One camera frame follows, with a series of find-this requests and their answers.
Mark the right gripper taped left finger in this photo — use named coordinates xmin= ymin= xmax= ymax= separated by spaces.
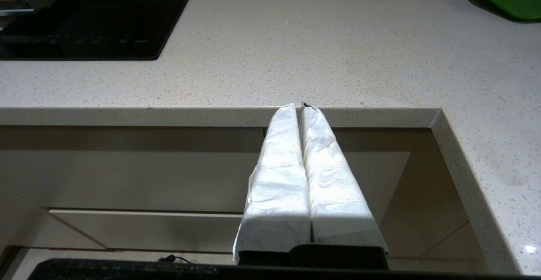
xmin=232 ymin=103 xmax=311 ymax=264

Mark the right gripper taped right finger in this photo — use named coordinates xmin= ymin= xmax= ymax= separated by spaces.
xmin=301 ymin=103 xmax=388 ymax=255

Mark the grey cabinet front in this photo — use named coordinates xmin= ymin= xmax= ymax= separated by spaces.
xmin=325 ymin=127 xmax=472 ymax=272
xmin=0 ymin=126 xmax=271 ymax=255

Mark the black induction cooktop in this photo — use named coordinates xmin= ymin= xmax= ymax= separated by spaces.
xmin=0 ymin=0 xmax=202 ymax=61

